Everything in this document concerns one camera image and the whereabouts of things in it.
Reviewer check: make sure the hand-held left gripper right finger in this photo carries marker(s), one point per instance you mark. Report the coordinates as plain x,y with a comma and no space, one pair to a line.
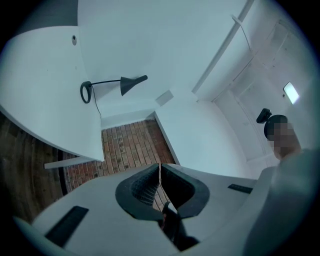
217,190

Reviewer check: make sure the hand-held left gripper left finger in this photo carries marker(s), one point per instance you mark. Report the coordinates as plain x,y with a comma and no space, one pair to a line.
100,212

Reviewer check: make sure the black desk lamp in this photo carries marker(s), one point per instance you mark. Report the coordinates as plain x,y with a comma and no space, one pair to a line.
125,85

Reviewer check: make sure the white desk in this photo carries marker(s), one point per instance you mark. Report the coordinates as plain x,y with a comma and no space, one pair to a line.
45,87

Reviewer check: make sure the round desk grommet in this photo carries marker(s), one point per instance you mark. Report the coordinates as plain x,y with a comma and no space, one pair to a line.
74,40

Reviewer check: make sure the person's head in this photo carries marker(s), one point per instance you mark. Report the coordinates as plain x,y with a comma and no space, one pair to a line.
282,140

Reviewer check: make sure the rectangular ceiling light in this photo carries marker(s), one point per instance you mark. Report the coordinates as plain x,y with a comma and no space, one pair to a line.
291,93

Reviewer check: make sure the black head-worn camera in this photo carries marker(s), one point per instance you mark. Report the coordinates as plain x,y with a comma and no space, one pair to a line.
263,116

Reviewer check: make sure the white wall vent panel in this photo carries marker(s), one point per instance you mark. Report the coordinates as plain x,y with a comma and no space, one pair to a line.
164,98

